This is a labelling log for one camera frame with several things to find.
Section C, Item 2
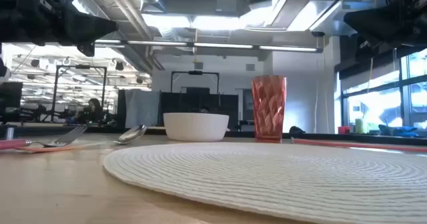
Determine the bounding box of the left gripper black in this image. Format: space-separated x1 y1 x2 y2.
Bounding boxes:
0 0 118 57

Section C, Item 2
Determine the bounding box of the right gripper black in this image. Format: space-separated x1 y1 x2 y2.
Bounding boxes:
343 0 427 47

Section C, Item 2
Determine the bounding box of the red drinking straw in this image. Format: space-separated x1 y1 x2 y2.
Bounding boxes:
291 137 427 153

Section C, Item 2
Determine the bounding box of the fork with pink handle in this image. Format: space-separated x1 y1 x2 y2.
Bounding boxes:
0 125 88 151

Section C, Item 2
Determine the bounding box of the red faceted plastic tumbler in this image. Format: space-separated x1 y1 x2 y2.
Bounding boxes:
251 75 288 144

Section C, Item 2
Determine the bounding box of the white bowl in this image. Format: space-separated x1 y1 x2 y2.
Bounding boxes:
163 112 230 143

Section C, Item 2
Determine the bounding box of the gray cloth panel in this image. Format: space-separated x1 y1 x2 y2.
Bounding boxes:
124 89 161 129

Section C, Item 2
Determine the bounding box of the dark monitor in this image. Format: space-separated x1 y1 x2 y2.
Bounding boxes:
0 81 24 125

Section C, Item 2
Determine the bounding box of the yellow-green roll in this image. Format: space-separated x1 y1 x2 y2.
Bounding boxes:
354 118 368 135

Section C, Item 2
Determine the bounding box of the blue bundle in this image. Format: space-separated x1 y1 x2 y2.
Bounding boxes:
378 124 418 138

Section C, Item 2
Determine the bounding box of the black partition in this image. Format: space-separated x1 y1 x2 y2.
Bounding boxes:
159 89 240 131

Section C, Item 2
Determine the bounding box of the long ceiling strip light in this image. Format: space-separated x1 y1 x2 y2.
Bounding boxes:
94 38 324 54

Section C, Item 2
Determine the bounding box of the white round woven placemat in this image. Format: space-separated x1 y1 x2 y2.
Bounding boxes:
102 141 427 224

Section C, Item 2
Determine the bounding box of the tall black frame rig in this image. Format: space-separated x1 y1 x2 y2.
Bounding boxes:
50 64 108 123

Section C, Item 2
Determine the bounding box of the window with black frame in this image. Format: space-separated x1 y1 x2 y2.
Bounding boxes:
339 47 427 134

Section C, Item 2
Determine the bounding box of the low black frame rig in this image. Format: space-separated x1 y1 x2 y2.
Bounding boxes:
170 70 220 94

